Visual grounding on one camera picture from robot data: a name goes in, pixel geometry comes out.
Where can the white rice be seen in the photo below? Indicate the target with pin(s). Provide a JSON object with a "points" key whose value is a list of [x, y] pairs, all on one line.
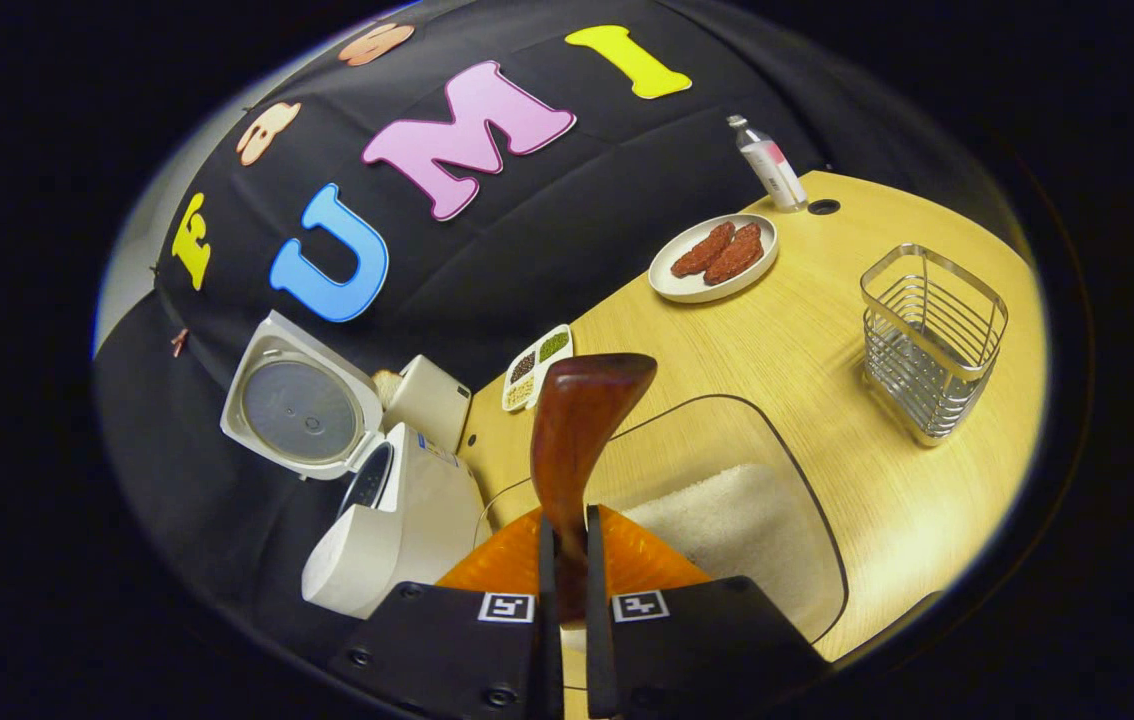
{"points": [[727, 520]]}

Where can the brown wooden spoon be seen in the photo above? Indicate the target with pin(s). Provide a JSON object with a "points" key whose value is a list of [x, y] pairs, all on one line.
{"points": [[577, 420]]}

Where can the white round plate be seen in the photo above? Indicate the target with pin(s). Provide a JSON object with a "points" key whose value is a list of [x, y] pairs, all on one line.
{"points": [[672, 285]]}

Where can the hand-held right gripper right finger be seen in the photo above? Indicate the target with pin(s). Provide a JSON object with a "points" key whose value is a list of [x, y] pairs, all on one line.
{"points": [[707, 650]]}

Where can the reddish brown sausage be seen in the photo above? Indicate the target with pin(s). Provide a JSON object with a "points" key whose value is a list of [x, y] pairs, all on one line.
{"points": [[702, 252], [735, 258]]}

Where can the toasted bread slice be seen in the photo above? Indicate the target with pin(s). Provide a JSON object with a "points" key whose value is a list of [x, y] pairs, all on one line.
{"points": [[387, 385]]}

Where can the clear plastic rice box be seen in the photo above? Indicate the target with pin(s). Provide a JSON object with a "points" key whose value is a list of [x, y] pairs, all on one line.
{"points": [[797, 470]]}

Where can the clear bottle with pink label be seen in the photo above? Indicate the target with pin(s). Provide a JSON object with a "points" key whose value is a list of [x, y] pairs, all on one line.
{"points": [[772, 170]]}

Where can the white rice cooker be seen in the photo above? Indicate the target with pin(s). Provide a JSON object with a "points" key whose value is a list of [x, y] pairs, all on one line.
{"points": [[407, 540]]}

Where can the copper cloth clip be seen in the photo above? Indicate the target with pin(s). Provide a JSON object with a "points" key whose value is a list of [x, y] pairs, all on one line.
{"points": [[179, 343]]}

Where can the white divided grain dish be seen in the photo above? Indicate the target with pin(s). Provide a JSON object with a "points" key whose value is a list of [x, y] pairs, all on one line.
{"points": [[537, 365]]}

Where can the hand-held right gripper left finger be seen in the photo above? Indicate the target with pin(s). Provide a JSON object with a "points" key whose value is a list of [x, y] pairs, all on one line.
{"points": [[447, 650]]}

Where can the white toaster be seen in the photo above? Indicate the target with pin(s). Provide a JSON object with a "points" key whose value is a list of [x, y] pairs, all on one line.
{"points": [[432, 400]]}

